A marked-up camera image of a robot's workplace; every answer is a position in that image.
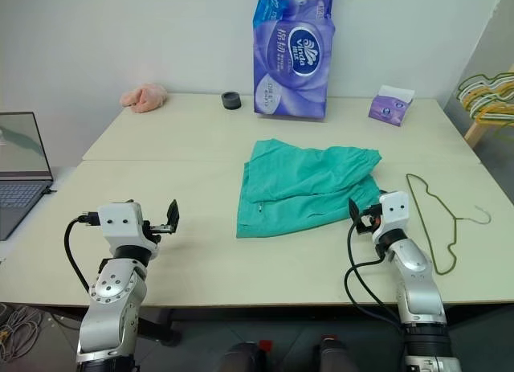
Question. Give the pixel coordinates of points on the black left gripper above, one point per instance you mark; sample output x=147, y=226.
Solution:
x=158, y=228

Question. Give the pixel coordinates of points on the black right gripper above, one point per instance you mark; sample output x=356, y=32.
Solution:
x=367, y=223

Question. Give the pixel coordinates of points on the green shorts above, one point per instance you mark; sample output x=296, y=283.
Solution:
x=301, y=187

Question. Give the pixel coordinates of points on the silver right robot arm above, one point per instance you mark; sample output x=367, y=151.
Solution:
x=417, y=283

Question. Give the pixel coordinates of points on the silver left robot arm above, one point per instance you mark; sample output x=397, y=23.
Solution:
x=112, y=291

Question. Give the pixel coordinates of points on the small purple tissue pack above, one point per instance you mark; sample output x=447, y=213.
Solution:
x=387, y=109

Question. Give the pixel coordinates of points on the black table leg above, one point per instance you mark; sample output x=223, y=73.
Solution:
x=160, y=328

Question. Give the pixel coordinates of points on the pink plush cloth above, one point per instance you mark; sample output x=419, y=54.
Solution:
x=144, y=99

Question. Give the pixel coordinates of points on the wooden stool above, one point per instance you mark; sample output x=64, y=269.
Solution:
x=476, y=135

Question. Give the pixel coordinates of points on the dark rounded shape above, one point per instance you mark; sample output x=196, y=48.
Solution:
x=245, y=358
x=339, y=356

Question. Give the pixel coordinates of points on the grey laptop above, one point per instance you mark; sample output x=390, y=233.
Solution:
x=20, y=195

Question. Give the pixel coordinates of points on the purple tissue roll bag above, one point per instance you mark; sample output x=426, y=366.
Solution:
x=293, y=66

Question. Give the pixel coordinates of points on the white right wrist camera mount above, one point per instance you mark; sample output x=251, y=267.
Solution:
x=395, y=211

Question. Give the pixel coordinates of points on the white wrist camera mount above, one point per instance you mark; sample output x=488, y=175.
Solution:
x=120, y=223
x=395, y=211

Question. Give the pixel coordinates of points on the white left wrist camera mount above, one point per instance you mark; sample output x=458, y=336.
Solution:
x=120, y=223

